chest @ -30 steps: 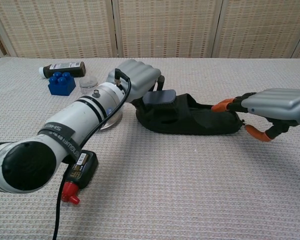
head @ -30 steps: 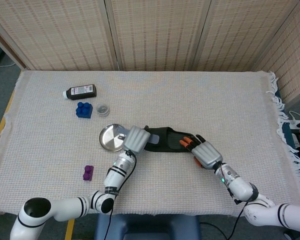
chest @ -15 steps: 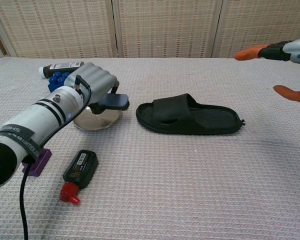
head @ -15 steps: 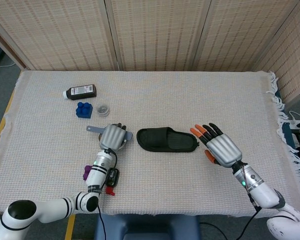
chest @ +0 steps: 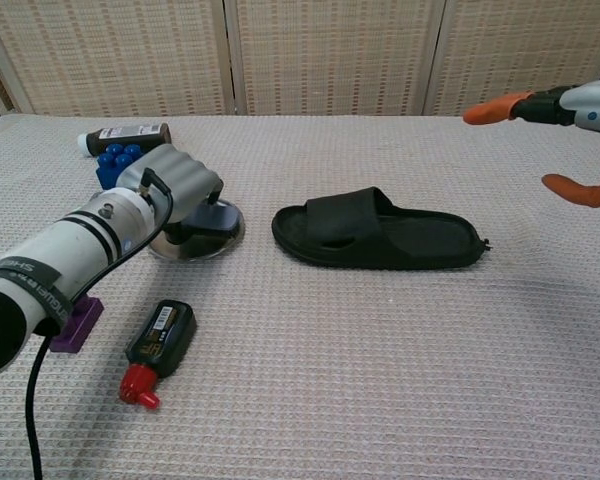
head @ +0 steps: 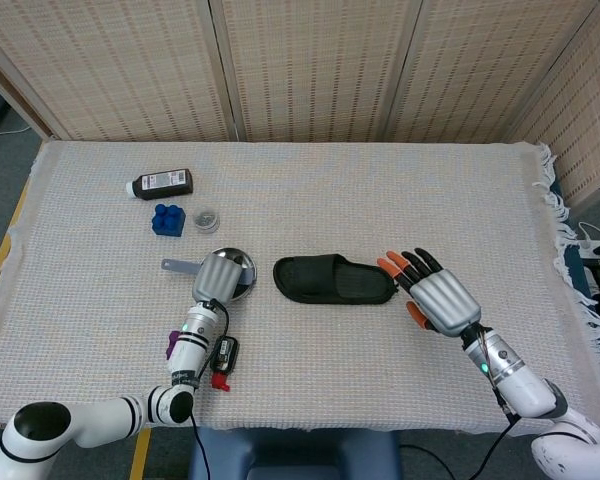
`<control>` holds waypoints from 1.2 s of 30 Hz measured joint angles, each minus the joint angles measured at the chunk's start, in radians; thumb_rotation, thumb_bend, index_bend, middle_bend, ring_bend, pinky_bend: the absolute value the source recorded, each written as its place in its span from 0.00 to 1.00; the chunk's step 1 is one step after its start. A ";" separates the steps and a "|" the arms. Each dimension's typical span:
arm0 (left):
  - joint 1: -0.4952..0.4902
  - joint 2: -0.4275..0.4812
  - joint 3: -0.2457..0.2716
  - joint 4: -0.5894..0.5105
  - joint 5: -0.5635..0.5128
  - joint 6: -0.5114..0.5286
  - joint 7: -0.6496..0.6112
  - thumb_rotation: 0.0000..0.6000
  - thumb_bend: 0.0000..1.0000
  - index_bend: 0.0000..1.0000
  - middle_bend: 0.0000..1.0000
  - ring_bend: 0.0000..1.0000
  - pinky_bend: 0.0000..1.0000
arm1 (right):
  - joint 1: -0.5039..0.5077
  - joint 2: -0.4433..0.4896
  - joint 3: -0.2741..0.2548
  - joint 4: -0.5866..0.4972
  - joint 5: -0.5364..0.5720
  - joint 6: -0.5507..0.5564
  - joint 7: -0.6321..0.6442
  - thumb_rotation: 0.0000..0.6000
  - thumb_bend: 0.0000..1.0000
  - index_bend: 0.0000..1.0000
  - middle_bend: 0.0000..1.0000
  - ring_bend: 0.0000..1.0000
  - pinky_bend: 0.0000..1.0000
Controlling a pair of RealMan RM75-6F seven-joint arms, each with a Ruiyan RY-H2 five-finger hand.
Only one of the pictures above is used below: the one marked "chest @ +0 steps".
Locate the left black grey robot hand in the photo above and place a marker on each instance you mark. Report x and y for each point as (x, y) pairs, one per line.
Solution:
(175, 180)

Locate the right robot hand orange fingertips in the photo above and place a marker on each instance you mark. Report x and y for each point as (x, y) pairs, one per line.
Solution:
(592, 105)

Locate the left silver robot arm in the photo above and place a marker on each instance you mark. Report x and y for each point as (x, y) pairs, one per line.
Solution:
(65, 255)

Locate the blue building block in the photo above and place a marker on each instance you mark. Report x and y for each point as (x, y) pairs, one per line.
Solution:
(111, 162)

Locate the brown bottle white cap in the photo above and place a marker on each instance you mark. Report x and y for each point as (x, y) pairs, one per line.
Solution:
(125, 135)

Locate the round stainless steel plate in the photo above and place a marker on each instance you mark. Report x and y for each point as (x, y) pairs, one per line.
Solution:
(220, 240)

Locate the black bottle red cap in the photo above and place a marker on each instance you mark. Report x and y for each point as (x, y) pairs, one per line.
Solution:
(162, 337)

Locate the purple building block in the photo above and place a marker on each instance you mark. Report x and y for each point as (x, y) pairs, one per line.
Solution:
(77, 327)

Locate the bamboo folding screen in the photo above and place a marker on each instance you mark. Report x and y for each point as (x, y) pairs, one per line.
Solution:
(330, 55)

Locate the black rubber slipper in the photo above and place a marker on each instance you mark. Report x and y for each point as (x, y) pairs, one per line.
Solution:
(380, 235)

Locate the white woven tablecloth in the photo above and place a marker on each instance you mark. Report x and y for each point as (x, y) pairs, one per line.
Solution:
(380, 350)

